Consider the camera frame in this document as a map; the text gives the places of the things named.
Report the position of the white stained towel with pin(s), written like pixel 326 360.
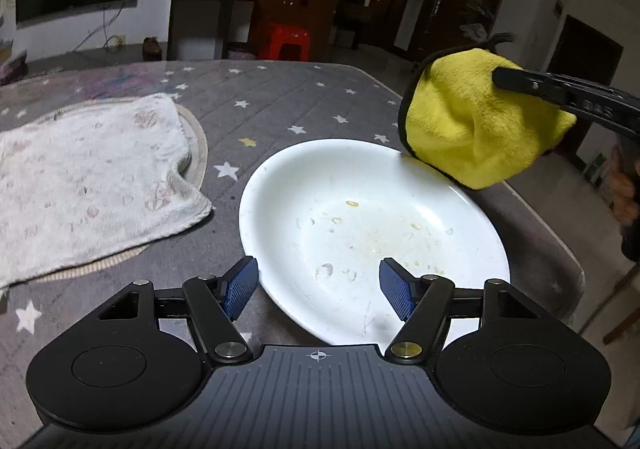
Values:
pixel 75 189

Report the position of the person's right hand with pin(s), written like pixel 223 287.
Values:
pixel 625 189

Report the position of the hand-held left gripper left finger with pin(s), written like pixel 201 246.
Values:
pixel 240 286

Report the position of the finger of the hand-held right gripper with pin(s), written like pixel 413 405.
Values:
pixel 525 80

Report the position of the brown shoe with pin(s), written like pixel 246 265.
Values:
pixel 151 46

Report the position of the red plastic stool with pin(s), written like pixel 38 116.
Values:
pixel 282 36

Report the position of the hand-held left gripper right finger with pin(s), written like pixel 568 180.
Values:
pixel 397 289

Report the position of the wall power outlet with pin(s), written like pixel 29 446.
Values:
pixel 119 41

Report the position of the yellow cleaning cloth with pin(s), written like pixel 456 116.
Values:
pixel 460 129

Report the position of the white bowl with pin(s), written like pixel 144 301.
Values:
pixel 360 199

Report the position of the grey star-print tablecloth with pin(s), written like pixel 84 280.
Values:
pixel 300 94

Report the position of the round woven mat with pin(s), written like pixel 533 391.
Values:
pixel 197 149

